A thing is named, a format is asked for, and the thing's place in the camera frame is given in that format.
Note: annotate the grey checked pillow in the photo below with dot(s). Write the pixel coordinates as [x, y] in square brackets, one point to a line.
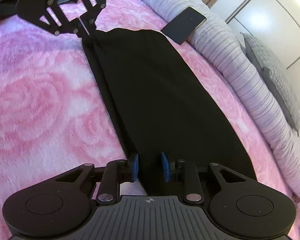
[272, 80]

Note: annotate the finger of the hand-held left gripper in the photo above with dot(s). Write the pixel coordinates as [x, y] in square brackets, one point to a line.
[100, 2]
[65, 27]

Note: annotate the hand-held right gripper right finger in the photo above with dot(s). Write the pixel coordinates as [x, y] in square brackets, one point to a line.
[165, 167]

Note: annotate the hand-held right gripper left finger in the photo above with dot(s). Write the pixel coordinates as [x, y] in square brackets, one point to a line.
[134, 167]

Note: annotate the black rectangular device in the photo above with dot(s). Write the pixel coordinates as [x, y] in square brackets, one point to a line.
[183, 25]

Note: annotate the striped white quilt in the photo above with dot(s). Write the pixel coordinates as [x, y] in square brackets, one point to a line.
[240, 67]

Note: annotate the black pants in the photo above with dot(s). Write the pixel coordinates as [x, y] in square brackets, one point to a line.
[165, 105]

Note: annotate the white wardrobe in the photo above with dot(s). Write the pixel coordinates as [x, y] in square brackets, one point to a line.
[277, 17]

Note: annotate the pink floral blanket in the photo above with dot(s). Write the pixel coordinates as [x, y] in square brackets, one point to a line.
[40, 105]

